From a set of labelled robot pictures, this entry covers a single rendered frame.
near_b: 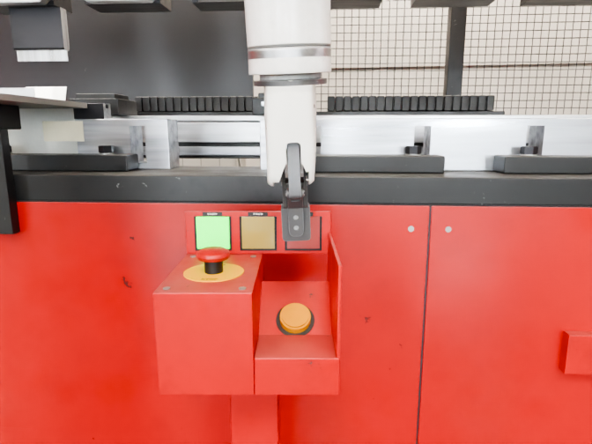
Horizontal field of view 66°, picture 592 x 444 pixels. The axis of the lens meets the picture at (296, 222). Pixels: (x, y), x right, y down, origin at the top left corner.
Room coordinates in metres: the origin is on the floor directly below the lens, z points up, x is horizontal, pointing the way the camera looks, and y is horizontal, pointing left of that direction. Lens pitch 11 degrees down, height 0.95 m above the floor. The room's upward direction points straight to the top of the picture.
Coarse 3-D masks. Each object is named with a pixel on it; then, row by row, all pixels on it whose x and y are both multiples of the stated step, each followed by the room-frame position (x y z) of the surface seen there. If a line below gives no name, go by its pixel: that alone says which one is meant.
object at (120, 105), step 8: (80, 96) 1.12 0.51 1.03; (88, 96) 1.12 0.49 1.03; (96, 96) 1.12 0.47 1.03; (104, 96) 1.12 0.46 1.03; (112, 96) 1.12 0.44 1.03; (120, 96) 1.15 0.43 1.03; (112, 104) 1.11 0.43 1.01; (120, 104) 1.12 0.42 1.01; (128, 104) 1.16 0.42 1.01; (136, 104) 1.21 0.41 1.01; (112, 112) 1.11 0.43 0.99; (120, 112) 1.11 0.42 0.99; (128, 112) 1.16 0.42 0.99; (136, 112) 1.21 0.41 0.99
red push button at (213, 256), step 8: (208, 248) 0.53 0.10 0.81; (216, 248) 0.52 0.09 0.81; (224, 248) 0.53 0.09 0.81; (200, 256) 0.51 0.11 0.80; (208, 256) 0.51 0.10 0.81; (216, 256) 0.51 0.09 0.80; (224, 256) 0.51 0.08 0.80; (208, 264) 0.52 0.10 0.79; (216, 264) 0.52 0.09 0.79; (208, 272) 0.52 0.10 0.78; (216, 272) 0.52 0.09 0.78
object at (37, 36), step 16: (16, 16) 0.92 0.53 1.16; (32, 16) 0.92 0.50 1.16; (48, 16) 0.91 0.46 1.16; (64, 16) 0.92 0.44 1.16; (16, 32) 0.92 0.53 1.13; (32, 32) 0.92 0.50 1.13; (48, 32) 0.91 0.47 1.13; (64, 32) 0.92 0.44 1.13; (16, 48) 0.92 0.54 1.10; (32, 48) 0.92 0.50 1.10; (48, 48) 0.92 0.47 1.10; (64, 48) 0.91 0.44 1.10
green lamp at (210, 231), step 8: (200, 224) 0.61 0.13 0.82; (208, 224) 0.61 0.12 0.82; (216, 224) 0.61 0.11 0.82; (224, 224) 0.61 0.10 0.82; (200, 232) 0.61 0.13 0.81; (208, 232) 0.61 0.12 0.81; (216, 232) 0.61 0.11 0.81; (224, 232) 0.61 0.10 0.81; (200, 240) 0.61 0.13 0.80; (208, 240) 0.61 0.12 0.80; (216, 240) 0.61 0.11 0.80; (224, 240) 0.61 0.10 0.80
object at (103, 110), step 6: (78, 108) 0.91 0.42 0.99; (84, 108) 0.90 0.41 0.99; (90, 108) 0.90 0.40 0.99; (96, 108) 0.90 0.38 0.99; (102, 108) 0.90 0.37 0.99; (108, 108) 0.92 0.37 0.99; (78, 114) 0.91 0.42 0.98; (84, 114) 0.90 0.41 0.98; (90, 114) 0.90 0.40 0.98; (96, 114) 0.90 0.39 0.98; (102, 114) 0.90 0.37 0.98; (108, 114) 0.92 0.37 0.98
